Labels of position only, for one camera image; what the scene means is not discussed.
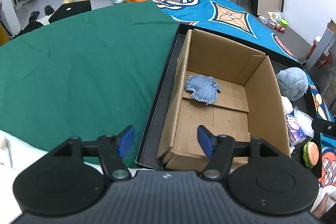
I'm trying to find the clear bubble wrap bag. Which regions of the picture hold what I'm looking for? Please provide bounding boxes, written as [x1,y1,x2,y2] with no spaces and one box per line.
[293,107,314,138]

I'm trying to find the plush hamburger toy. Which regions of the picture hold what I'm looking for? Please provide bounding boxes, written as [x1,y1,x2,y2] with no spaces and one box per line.
[303,141,319,168]

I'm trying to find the purple tissue pack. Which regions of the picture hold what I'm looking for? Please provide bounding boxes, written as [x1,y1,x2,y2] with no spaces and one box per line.
[285,114,306,146]

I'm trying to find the brown cardboard box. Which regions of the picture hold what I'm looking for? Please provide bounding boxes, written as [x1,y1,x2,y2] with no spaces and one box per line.
[157,30,290,171]

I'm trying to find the white soft lump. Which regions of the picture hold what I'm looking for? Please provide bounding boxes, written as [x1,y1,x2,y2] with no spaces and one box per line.
[281,96,293,115]

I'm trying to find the person's hand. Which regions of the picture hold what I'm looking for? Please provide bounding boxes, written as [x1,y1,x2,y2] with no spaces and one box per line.
[310,193,329,219]

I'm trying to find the black shallow tray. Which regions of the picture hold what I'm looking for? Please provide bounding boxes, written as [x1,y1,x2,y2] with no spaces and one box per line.
[135,23,322,179]

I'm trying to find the grey-blue plush ball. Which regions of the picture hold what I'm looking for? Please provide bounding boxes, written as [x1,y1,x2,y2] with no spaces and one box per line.
[276,67,309,101]

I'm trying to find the denim fabric patch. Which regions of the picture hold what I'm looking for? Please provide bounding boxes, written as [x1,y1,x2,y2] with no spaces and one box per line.
[185,75,222,105]

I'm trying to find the green cloth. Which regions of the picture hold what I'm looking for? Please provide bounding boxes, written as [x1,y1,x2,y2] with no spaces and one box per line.
[1,1,178,168]

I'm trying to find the red bottle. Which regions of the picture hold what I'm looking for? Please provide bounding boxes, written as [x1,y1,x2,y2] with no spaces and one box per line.
[307,36,321,58]

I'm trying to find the green lidded jar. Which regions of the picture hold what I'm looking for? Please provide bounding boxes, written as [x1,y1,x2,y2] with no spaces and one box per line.
[278,19,288,28]

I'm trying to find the blue patterned blanket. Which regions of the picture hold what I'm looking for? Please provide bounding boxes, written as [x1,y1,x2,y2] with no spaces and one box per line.
[153,0,335,187]

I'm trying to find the black shoes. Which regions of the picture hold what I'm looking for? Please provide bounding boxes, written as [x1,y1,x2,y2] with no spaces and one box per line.
[22,4,55,30]

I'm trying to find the yellow slipper left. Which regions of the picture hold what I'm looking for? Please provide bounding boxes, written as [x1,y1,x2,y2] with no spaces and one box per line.
[63,0,74,4]

